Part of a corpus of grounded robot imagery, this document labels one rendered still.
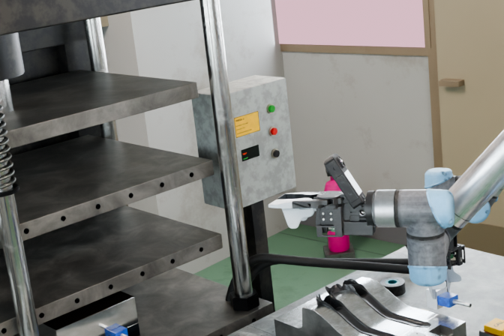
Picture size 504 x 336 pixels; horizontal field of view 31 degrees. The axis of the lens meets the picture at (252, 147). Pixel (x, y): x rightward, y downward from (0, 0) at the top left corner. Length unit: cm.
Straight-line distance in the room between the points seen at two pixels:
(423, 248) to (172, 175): 116
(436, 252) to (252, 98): 136
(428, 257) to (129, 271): 118
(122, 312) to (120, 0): 92
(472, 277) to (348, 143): 263
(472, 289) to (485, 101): 209
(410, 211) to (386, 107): 358
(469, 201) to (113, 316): 125
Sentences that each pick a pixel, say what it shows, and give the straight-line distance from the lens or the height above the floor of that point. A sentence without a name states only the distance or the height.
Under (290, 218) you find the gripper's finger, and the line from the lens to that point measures 181.
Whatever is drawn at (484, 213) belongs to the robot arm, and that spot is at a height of 124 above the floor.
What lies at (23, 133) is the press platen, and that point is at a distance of 250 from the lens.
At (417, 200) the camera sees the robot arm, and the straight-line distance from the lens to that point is 177.
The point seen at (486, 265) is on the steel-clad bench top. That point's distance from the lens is 316.
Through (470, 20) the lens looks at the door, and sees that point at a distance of 487.
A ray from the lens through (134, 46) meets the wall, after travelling 490.
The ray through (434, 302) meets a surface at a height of 92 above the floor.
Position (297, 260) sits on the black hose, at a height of 92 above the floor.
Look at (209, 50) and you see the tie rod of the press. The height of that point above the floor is 164.
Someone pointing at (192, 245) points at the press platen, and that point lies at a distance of 285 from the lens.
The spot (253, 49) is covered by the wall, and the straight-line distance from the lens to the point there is 554.
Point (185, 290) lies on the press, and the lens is 318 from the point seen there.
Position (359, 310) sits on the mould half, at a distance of 261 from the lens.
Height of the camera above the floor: 203
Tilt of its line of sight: 15 degrees down
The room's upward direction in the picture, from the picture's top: 6 degrees counter-clockwise
